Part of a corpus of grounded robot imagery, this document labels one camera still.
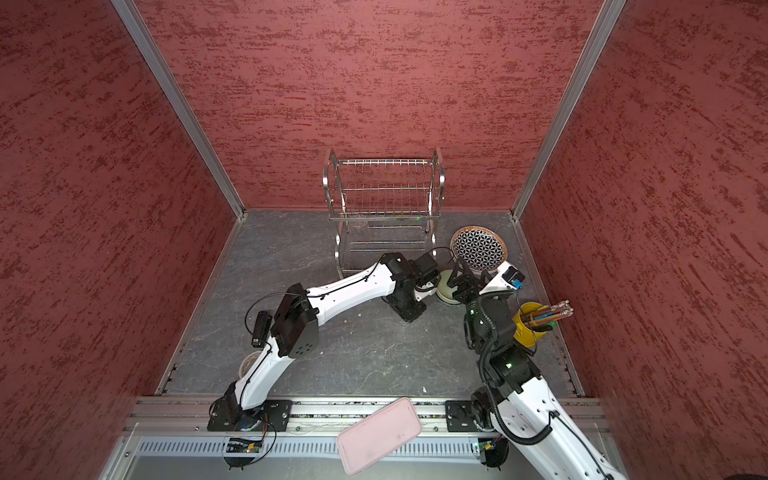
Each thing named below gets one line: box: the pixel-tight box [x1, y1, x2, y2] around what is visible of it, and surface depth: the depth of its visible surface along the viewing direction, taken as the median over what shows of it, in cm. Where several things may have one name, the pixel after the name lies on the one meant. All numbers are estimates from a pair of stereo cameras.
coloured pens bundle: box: [521, 300, 574, 325], surface depth 78 cm
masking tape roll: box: [239, 350, 262, 379], surface depth 83 cm
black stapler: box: [251, 310, 272, 348], surface depth 88 cm
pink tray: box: [336, 397, 422, 476], surface depth 71 cm
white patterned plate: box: [450, 226, 508, 271], surface depth 109 cm
